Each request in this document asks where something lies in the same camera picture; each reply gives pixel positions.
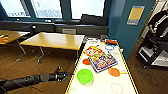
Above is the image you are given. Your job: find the cream top table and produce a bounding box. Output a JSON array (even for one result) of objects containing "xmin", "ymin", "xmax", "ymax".
[{"xmin": 19, "ymin": 32, "xmax": 86, "ymax": 64}]

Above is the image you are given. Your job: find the small yellow stick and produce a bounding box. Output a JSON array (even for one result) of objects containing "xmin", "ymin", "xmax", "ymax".
[{"xmin": 120, "ymin": 71, "xmax": 128, "ymax": 75}]

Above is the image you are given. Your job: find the dark sofa backrest cushion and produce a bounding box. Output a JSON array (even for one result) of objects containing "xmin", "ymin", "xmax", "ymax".
[{"xmin": 80, "ymin": 14, "xmax": 109, "ymax": 28}]

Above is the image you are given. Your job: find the man in black shirt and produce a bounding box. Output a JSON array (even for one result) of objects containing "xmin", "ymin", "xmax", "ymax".
[{"xmin": 147, "ymin": 9, "xmax": 168, "ymax": 38}]

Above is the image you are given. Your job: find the small orange toy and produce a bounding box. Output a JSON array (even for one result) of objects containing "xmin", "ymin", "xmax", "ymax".
[{"xmin": 0, "ymin": 34, "xmax": 8, "ymax": 44}]

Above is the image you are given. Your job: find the bright window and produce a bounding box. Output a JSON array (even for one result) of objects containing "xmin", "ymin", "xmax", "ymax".
[
  {"xmin": 0, "ymin": 0, "xmax": 31, "ymax": 19},
  {"xmin": 31, "ymin": 0, "xmax": 64, "ymax": 20},
  {"xmin": 70, "ymin": 0, "xmax": 106, "ymax": 20}
]

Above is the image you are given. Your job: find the grey vent panel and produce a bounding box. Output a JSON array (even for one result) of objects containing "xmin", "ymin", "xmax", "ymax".
[{"xmin": 61, "ymin": 28, "xmax": 78, "ymax": 35}]

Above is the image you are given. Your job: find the green bowl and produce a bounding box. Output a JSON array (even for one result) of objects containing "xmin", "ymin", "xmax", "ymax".
[{"xmin": 76, "ymin": 69, "xmax": 94, "ymax": 87}]

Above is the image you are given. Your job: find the white wall outlet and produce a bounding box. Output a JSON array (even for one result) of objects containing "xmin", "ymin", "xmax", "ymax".
[{"xmin": 118, "ymin": 48, "xmax": 124, "ymax": 55}]

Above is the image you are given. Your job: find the yellow wall sign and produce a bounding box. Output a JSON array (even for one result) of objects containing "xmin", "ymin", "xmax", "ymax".
[{"xmin": 125, "ymin": 5, "xmax": 146, "ymax": 26}]

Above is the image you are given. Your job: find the dark window bench sofa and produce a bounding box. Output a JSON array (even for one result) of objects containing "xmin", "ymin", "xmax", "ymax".
[{"xmin": 0, "ymin": 20, "xmax": 110, "ymax": 38}]

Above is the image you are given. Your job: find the small orange item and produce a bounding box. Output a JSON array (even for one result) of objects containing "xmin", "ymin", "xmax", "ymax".
[{"xmin": 107, "ymin": 67, "xmax": 121, "ymax": 78}]

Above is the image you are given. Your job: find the colourful picture book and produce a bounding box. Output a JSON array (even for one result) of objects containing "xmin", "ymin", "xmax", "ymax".
[{"xmin": 88, "ymin": 52, "xmax": 119, "ymax": 74}]

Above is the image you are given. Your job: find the red and black item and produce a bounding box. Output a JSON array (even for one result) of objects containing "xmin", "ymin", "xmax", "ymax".
[{"xmin": 105, "ymin": 39, "xmax": 119, "ymax": 47}]

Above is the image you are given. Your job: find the flat red disc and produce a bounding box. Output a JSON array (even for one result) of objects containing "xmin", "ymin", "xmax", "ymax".
[{"xmin": 82, "ymin": 58, "xmax": 92, "ymax": 66}]

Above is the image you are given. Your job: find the red game box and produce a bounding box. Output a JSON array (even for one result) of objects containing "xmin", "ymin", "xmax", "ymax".
[{"xmin": 83, "ymin": 45, "xmax": 105, "ymax": 57}]

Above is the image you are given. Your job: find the black wheeled cart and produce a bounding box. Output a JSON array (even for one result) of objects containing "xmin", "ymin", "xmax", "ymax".
[{"xmin": 135, "ymin": 34, "xmax": 168, "ymax": 70}]

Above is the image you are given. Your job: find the yellow wooden table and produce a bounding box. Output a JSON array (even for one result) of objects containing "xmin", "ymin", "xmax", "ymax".
[{"xmin": 0, "ymin": 30, "xmax": 32, "ymax": 58}]

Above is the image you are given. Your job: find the white bowl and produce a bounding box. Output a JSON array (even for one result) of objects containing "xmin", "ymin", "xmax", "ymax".
[{"xmin": 87, "ymin": 39, "xmax": 100, "ymax": 46}]

